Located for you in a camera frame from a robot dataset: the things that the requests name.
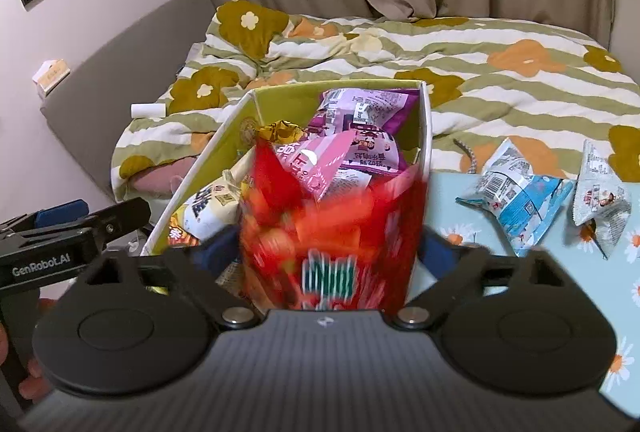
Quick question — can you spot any potato sticks cream bag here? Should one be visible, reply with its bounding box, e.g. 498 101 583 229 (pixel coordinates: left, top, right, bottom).
167 148 255 247

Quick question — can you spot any red potato stick bag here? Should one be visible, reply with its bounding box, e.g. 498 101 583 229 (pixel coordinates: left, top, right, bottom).
240 141 427 314

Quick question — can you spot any pink snack bag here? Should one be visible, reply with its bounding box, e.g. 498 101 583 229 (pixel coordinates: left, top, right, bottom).
274 129 356 200

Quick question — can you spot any purple snack bag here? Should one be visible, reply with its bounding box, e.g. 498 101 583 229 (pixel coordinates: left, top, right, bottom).
305 88 420 176

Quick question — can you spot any yellow brown pillow snack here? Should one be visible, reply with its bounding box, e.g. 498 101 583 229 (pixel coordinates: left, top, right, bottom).
256 120 305 145

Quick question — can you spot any person's hand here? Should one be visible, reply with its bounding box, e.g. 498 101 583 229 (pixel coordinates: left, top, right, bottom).
0 326 52 403

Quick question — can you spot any blue white snack bag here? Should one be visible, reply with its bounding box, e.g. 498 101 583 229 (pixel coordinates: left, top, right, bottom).
456 138 575 256

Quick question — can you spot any grey headboard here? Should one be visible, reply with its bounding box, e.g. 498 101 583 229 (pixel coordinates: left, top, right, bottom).
40 0 215 196

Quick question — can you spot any white tube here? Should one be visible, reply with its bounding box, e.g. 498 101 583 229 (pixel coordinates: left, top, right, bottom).
130 102 167 120

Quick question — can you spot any tissue box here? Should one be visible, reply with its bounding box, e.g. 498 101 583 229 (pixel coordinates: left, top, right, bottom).
32 59 70 98

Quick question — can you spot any light blue daisy tablecloth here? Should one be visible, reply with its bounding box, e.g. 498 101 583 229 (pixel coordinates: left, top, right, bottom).
425 172 639 417

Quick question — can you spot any white grey snack bag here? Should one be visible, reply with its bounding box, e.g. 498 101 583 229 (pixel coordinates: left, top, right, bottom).
572 139 631 259

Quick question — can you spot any floral striped duvet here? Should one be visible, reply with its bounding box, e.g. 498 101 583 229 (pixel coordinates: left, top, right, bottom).
111 0 639 200

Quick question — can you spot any green cardboard box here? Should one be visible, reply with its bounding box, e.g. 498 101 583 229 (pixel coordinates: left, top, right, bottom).
140 78 434 307

